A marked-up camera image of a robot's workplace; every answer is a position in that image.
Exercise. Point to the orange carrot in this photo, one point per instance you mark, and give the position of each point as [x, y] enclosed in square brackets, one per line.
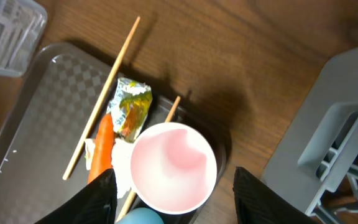
[102, 156]

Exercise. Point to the grey plastic dishwasher rack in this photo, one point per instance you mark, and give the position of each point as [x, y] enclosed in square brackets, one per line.
[319, 148]

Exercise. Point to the wooden chopstick left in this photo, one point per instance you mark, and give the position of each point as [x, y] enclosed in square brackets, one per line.
[99, 102]

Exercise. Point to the foil snack wrapper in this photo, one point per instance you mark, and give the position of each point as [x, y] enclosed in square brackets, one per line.
[129, 108]

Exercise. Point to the pink plastic cup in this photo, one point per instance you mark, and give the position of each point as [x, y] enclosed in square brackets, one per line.
[173, 168]

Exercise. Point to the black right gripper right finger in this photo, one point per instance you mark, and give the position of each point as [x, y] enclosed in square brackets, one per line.
[256, 203]

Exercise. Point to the clear plastic bin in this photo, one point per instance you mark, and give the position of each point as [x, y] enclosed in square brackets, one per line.
[22, 23]

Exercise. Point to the wooden chopstick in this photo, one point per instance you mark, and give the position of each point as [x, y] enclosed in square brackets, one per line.
[132, 194]
[99, 102]

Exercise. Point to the dark brown serving tray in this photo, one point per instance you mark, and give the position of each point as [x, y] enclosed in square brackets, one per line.
[38, 138]

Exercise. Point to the light blue plastic cup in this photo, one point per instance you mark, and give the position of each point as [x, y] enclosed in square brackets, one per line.
[141, 216]

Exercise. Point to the wooden chopstick right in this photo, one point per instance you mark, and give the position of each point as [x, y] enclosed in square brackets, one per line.
[132, 194]

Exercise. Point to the white paper napkin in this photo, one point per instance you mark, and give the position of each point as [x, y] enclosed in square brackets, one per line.
[121, 154]

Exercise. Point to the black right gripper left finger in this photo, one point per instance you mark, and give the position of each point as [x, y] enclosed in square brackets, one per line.
[95, 203]

